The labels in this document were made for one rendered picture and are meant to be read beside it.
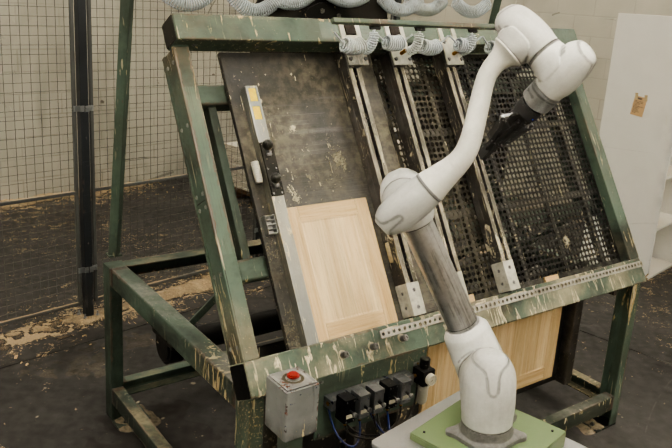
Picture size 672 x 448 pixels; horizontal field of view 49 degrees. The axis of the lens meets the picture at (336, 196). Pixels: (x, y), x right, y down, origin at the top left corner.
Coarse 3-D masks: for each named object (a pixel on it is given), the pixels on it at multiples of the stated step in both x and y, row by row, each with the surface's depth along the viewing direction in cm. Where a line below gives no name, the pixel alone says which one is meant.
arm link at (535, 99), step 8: (528, 88) 203; (536, 88) 200; (528, 96) 203; (536, 96) 200; (544, 96) 199; (528, 104) 203; (536, 104) 201; (544, 104) 201; (552, 104) 201; (544, 112) 203
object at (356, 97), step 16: (368, 48) 285; (336, 64) 299; (352, 64) 290; (368, 64) 295; (352, 80) 293; (352, 96) 293; (352, 112) 294; (368, 112) 292; (368, 128) 290; (368, 144) 288; (368, 160) 289; (384, 160) 290; (368, 176) 290; (384, 176) 288; (384, 240) 286; (400, 240) 284; (400, 256) 281; (400, 272) 280; (400, 288) 281; (416, 288) 280; (400, 304) 282; (416, 304) 278
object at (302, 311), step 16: (256, 128) 266; (256, 144) 266; (272, 208) 262; (288, 224) 262; (288, 240) 260; (288, 256) 258; (288, 272) 257; (288, 288) 258; (304, 288) 258; (304, 304) 256; (304, 320) 254; (304, 336) 253
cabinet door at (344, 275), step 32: (320, 224) 272; (352, 224) 280; (320, 256) 268; (352, 256) 276; (320, 288) 264; (352, 288) 272; (384, 288) 279; (320, 320) 260; (352, 320) 267; (384, 320) 275
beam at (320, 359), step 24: (624, 264) 356; (528, 288) 316; (576, 288) 333; (600, 288) 341; (432, 312) 285; (480, 312) 297; (504, 312) 305; (528, 312) 312; (360, 336) 264; (408, 336) 275; (432, 336) 281; (264, 360) 241; (288, 360) 246; (312, 360) 251; (336, 360) 256; (360, 360) 261; (240, 384) 240; (264, 384) 239
